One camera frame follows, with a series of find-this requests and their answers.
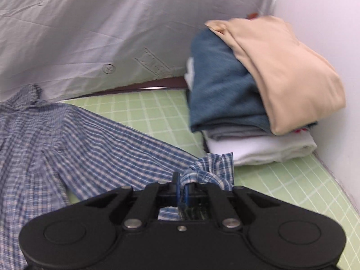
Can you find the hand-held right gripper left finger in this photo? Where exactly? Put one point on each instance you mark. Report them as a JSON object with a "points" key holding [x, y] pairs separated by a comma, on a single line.
{"points": [[175, 191]]}

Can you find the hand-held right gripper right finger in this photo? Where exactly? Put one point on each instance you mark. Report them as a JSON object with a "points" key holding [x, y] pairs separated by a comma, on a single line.
{"points": [[189, 195]]}

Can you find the blue plaid shirt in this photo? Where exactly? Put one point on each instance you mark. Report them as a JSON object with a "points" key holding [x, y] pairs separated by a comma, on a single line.
{"points": [[70, 146]]}

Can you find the stack of folded clothes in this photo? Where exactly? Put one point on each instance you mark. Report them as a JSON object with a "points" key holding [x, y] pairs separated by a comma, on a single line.
{"points": [[261, 149]]}

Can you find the folded grey garment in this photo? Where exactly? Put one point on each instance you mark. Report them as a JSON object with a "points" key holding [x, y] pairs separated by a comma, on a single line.
{"points": [[233, 132]]}

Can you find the green grid mat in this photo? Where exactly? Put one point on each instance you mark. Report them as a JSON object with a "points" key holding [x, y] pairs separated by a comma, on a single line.
{"points": [[157, 112]]}

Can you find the folded blue garment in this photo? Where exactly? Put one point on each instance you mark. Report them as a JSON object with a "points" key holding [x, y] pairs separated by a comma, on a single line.
{"points": [[222, 90]]}

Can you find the folded beige garment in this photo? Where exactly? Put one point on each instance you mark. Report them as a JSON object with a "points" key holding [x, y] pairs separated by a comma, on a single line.
{"points": [[289, 81]]}

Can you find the grey printed bed sheet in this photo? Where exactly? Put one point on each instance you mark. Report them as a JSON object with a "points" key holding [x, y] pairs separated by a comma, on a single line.
{"points": [[126, 33]]}

